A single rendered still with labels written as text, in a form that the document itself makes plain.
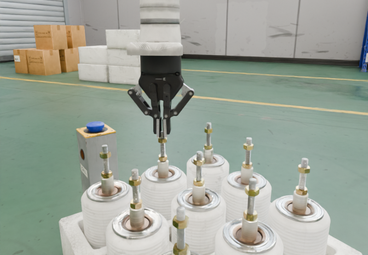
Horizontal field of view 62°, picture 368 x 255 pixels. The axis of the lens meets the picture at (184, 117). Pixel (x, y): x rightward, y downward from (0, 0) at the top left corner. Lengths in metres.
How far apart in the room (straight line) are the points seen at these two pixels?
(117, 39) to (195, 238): 2.81
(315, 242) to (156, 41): 0.41
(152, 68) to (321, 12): 5.05
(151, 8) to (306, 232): 0.43
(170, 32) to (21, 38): 5.94
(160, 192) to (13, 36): 5.85
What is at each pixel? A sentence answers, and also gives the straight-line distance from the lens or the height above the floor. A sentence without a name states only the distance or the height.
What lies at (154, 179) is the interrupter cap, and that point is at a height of 0.25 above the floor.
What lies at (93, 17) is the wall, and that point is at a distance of 7.33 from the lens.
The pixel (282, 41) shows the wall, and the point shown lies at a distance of 5.55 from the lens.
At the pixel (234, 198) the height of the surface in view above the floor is 0.23.
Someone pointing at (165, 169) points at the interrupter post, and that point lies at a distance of 0.62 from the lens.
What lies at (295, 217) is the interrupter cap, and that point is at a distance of 0.53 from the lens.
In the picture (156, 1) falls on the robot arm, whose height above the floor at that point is 0.58.
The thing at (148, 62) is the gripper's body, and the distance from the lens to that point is 0.54.
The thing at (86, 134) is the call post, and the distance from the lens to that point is 0.70.
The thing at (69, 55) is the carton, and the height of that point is 0.21.
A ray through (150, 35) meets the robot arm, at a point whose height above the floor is 0.53.
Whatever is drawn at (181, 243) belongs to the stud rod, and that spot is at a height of 0.30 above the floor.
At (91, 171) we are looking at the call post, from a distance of 0.72.
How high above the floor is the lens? 0.53
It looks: 16 degrees down
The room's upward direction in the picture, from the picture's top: straight up
